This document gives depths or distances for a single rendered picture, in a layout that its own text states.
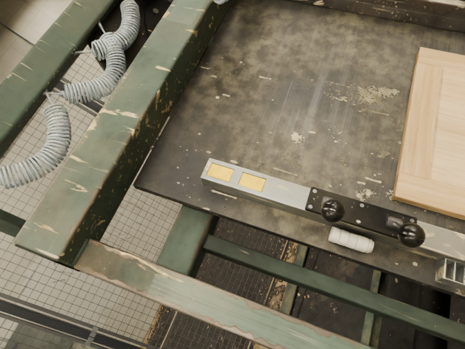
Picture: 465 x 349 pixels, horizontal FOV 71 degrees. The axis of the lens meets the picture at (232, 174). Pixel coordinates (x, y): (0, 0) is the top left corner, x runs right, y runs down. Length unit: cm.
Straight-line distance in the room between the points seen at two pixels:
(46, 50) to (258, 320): 101
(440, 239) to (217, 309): 42
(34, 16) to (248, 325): 560
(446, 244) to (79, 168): 70
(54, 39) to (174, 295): 92
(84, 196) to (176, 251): 21
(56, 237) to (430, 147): 77
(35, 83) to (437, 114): 110
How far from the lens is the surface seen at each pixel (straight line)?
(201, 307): 60
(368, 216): 66
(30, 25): 583
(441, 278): 71
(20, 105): 115
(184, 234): 72
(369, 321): 218
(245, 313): 59
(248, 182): 67
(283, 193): 66
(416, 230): 56
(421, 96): 90
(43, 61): 121
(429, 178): 78
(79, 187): 68
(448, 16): 110
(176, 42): 85
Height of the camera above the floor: 186
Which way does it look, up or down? 20 degrees down
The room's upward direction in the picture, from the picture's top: 58 degrees counter-clockwise
